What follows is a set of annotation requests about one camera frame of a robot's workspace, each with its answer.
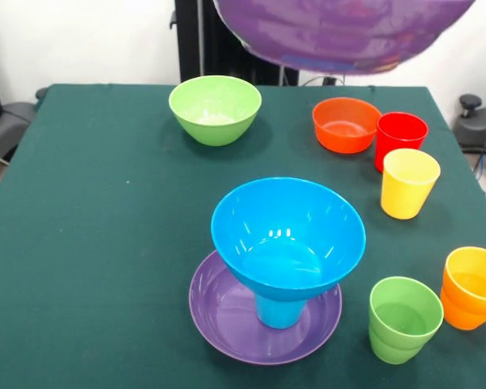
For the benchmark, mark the green plastic bowl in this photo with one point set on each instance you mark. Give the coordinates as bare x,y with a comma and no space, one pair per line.
214,121

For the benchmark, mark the green plastic cup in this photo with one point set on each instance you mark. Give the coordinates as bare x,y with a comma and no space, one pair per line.
401,340

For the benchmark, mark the yellow plastic cup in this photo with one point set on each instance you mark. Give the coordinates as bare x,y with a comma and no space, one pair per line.
407,190

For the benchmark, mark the black power plug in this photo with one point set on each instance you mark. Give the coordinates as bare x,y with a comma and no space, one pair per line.
329,80

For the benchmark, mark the blue plastic bowl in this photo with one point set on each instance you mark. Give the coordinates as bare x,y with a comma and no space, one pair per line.
267,267

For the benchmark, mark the shallow purple plastic bowl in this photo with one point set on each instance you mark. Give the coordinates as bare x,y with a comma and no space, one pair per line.
222,316

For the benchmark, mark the grey pedestal foot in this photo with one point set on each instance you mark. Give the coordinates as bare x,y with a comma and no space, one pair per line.
474,129
8,125

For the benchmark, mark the blue plastic cup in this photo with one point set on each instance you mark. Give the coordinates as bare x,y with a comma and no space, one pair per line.
277,314

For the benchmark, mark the orange plastic cup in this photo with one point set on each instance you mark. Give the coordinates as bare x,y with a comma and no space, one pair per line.
465,300

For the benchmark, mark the deep purple plastic bowl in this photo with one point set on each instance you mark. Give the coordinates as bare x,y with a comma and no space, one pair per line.
340,32

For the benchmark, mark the dark green tablecloth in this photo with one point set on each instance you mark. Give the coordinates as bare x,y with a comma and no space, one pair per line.
85,263

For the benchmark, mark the red plastic cup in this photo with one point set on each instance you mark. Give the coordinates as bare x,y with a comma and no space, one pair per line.
401,133

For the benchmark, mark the orange-red plastic bowl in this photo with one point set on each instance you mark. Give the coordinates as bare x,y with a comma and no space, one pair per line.
344,138

